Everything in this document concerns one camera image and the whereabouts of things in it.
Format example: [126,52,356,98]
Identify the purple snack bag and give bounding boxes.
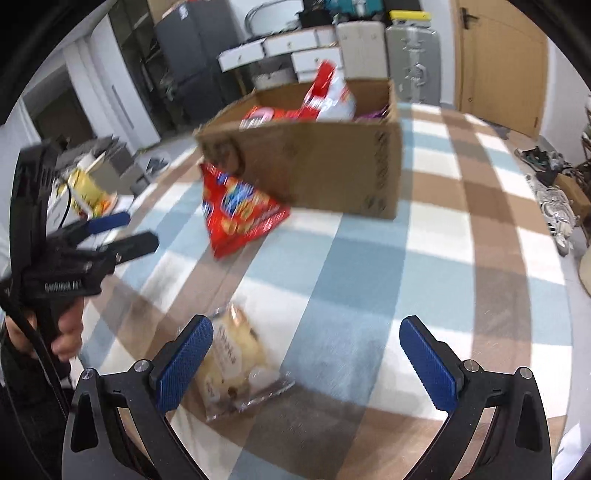
[355,106,390,121]

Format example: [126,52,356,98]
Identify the clear bread pack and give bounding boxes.
[197,303,294,422]

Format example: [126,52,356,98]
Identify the plaid tablecloth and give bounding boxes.
[80,105,572,479]

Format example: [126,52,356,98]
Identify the red Oreo cookie pack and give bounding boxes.
[239,106,300,129]

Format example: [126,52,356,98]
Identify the grey slippers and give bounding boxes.
[144,157,169,176]

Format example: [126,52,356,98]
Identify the red corn chips bag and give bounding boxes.
[200,163,290,259]

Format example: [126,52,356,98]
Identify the stacked shoe boxes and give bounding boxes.
[389,10,432,26]

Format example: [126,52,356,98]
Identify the yellow snack bag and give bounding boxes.
[68,168,118,219]

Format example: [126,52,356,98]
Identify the wooden door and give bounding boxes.
[456,1,548,139]

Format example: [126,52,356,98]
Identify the white drawer cabinet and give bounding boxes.
[291,47,344,83]

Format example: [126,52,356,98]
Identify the beige suitcase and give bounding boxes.
[335,21,389,79]

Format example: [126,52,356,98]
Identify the small brown cardboard box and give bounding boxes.
[554,174,591,223]

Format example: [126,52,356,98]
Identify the shoes on floor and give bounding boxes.
[514,146,580,257]

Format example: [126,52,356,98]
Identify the white desk with drawers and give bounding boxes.
[217,26,338,72]

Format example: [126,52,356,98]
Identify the black refrigerator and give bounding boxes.
[155,0,252,126]

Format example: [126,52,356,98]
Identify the white red snack bag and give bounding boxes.
[297,60,356,122]

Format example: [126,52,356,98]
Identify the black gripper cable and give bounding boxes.
[0,285,70,416]

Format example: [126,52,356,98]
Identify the person's left hand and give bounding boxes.
[5,298,85,362]

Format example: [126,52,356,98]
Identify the silver aluminium suitcase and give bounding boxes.
[385,24,441,106]

